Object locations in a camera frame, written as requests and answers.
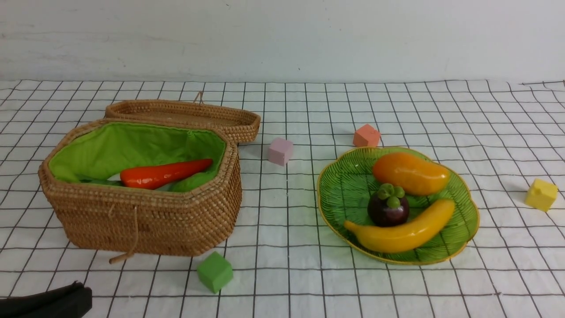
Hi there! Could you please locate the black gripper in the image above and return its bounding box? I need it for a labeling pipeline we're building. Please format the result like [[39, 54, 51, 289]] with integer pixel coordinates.
[[0, 281, 93, 318]]

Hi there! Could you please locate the orange carrot with leaves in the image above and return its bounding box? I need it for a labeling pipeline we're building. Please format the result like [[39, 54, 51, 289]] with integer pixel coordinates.
[[79, 159, 213, 190]]

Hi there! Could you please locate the green cucumber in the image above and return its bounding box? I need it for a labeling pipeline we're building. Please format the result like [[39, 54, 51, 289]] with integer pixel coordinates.
[[168, 170, 217, 193]]

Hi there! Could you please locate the yellow banana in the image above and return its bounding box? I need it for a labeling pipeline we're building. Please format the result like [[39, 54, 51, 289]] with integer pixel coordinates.
[[343, 199, 456, 254]]

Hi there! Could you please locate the purple mangosteen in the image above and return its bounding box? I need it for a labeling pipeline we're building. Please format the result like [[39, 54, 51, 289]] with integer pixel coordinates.
[[367, 183, 410, 227]]

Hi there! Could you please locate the orange yellow mango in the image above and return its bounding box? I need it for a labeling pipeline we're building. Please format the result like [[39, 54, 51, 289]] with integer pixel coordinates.
[[373, 151, 450, 197]]

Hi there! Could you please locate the white radish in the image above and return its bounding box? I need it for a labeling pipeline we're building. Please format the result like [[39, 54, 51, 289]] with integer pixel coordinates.
[[107, 173, 121, 182]]

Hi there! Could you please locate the green foam cube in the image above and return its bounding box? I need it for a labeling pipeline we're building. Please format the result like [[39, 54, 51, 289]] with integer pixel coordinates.
[[196, 251, 234, 294]]

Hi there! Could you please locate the woven wicker basket green lining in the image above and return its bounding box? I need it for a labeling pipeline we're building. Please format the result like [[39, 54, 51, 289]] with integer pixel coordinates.
[[38, 118, 242, 258]]

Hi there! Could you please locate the white grid-pattern tablecloth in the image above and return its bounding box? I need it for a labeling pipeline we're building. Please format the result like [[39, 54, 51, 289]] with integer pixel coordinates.
[[0, 80, 565, 318]]

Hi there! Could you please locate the woven wicker basket lid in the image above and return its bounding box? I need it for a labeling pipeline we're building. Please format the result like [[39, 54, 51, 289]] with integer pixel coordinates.
[[105, 92, 262, 143]]

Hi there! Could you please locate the pink foam cube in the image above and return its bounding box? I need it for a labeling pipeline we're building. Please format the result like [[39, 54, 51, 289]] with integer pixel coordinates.
[[267, 138, 294, 167]]

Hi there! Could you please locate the green glass leaf plate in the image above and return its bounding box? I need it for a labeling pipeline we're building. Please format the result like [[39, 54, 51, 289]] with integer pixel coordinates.
[[317, 147, 480, 265]]

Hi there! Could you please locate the orange foam cube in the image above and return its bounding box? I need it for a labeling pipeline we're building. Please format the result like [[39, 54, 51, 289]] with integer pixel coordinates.
[[353, 124, 381, 147]]

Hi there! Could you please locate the yellow foam cube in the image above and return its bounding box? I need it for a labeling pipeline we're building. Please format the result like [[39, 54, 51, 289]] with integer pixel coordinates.
[[524, 178, 559, 212]]

